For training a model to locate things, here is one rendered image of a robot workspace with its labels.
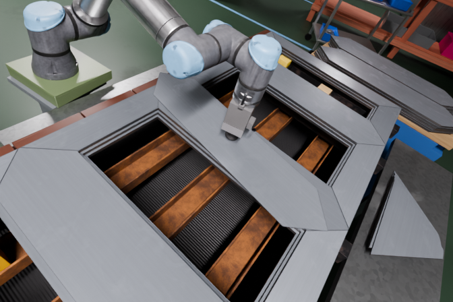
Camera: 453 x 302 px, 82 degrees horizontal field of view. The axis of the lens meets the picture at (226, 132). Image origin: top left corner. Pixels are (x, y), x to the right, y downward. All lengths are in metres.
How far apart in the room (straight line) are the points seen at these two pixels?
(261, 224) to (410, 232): 0.46
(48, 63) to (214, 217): 0.80
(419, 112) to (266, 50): 1.04
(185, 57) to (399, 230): 0.82
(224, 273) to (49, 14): 0.95
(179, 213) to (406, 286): 0.68
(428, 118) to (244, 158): 0.97
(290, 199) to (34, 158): 0.65
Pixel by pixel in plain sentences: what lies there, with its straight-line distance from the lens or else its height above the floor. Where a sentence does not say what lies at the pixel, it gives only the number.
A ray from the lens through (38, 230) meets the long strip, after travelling 0.68.
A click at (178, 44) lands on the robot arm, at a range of 0.54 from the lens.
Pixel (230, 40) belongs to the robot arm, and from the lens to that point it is 0.63.
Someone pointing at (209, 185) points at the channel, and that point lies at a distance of 0.90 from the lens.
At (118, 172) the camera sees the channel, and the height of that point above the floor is 0.68.
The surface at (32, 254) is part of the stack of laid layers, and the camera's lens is 0.69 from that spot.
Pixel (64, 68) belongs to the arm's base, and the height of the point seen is 0.77.
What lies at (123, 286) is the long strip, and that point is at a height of 0.85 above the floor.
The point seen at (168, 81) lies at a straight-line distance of 0.97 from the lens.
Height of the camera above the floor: 1.44
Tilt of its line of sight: 46 degrees down
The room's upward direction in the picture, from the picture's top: 20 degrees clockwise
